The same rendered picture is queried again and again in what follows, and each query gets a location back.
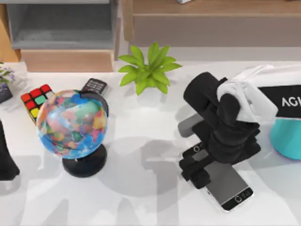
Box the colourful globe on black stand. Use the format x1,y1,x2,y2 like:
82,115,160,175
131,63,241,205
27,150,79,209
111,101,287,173
37,89,110,178

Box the green plant in white pot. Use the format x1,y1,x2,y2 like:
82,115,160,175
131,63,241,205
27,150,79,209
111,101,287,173
117,41,183,107

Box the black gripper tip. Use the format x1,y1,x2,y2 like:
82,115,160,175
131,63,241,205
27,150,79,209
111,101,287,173
0,120,21,182

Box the wooden cupboard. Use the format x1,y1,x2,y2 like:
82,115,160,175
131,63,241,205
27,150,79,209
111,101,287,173
0,4,22,63

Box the pale wooden drawer front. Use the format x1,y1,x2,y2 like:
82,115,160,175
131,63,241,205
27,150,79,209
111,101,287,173
21,48,115,73

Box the teal cup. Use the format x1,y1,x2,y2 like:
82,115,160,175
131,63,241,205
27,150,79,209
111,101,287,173
270,116,301,162

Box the black remote control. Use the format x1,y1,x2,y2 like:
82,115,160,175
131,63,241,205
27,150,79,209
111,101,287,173
81,78,109,96

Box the black and silver smartphone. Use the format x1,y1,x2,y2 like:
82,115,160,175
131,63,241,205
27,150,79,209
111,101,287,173
182,141,254,213

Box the coloured puzzle cube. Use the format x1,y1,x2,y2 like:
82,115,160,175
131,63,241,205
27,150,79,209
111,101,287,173
20,84,56,126

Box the wooden open shelf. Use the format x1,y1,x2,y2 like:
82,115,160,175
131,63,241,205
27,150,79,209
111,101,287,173
121,0,301,48

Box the purple flowers in dark pot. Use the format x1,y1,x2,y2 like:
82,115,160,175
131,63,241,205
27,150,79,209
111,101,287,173
0,62,16,105

